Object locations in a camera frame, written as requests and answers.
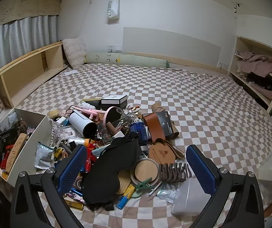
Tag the wooden comb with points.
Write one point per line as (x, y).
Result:
(16, 152)

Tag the white adapter block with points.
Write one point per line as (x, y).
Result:
(118, 134)

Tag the wooden closet shelf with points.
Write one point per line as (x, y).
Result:
(233, 59)

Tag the clear tape roll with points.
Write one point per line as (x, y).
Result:
(79, 180)

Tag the clear glass cup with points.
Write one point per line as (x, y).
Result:
(105, 135)

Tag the pile of blue stick packets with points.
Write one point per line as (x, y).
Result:
(125, 198)

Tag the brown lipstick tube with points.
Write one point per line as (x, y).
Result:
(111, 128)

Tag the clear printed sachet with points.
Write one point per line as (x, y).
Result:
(166, 192)

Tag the black box with leather sleeve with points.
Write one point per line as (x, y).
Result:
(153, 125)

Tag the black and white gift box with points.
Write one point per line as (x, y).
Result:
(113, 102)

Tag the small white wall socket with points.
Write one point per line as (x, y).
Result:
(223, 65)

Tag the white cylindrical tumbler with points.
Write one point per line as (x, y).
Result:
(79, 123)

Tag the brown hair claw clip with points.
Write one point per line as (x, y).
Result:
(174, 172)

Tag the pile of pink clothes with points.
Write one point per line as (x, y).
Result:
(257, 64)

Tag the blue bottle with silver cap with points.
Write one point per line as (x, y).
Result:
(138, 129)

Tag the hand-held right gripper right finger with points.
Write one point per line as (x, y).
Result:
(199, 168)

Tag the grey curtain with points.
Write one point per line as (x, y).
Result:
(24, 35)

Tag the white storage box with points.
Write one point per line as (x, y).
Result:
(31, 147)

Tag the wooden bedside shelf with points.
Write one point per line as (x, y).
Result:
(55, 59)

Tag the white paper sheet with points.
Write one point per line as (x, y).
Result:
(70, 73)

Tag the green bolster pillow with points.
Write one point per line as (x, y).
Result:
(136, 60)

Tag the green clothespin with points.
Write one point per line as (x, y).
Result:
(142, 184)

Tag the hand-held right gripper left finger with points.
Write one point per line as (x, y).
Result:
(72, 168)

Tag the beige printed valance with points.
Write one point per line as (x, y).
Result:
(19, 7)

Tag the black charger box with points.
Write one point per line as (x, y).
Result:
(170, 123)

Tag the hanging white paper bag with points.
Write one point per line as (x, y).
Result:
(113, 4)

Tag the cardboard tube with twine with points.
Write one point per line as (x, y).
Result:
(157, 108)

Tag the fluffy white pillow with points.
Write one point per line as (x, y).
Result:
(74, 52)

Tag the oval brown leather tag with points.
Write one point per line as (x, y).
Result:
(161, 153)

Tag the silver foil packet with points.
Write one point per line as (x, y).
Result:
(43, 156)

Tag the mint green round compact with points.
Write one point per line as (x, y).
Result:
(136, 195)

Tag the oval wooden lid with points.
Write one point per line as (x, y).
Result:
(124, 182)

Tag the clear plastic container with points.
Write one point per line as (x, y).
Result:
(190, 198)

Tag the round wooden white-rimmed coaster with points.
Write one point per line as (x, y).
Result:
(145, 172)

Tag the pile of red stick packets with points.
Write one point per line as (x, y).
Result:
(89, 156)

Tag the black sleep mask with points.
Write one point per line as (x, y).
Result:
(112, 166)

